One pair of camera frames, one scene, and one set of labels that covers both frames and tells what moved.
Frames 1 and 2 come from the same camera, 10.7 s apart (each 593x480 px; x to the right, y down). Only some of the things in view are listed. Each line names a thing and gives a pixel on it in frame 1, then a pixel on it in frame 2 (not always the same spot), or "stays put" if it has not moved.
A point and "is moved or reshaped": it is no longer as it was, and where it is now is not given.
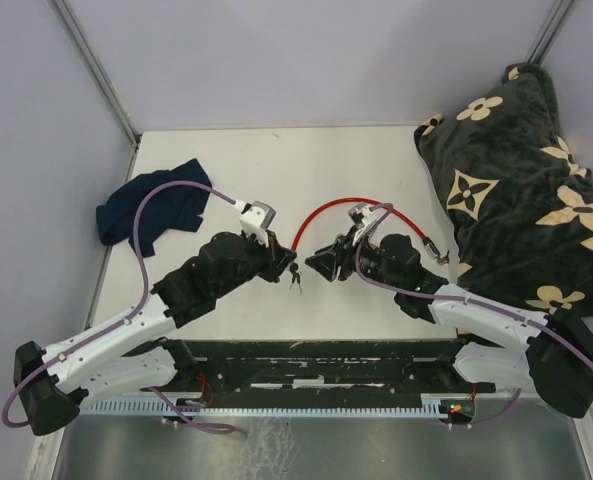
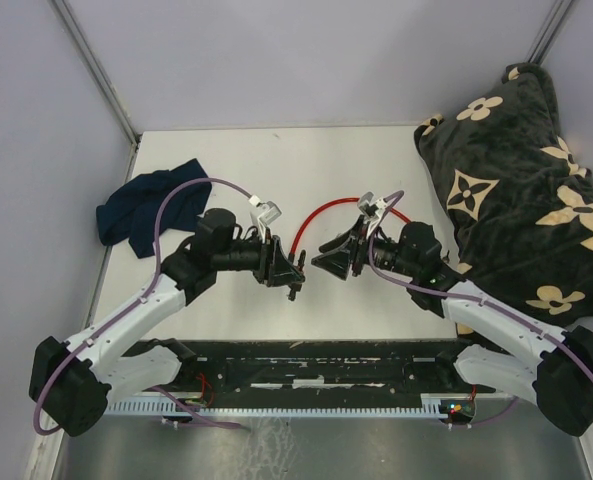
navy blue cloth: x=176 y=207 stays put
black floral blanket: x=533 y=221 stays put
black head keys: x=293 y=269 is moved or reshaped
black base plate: x=355 y=367 stays put
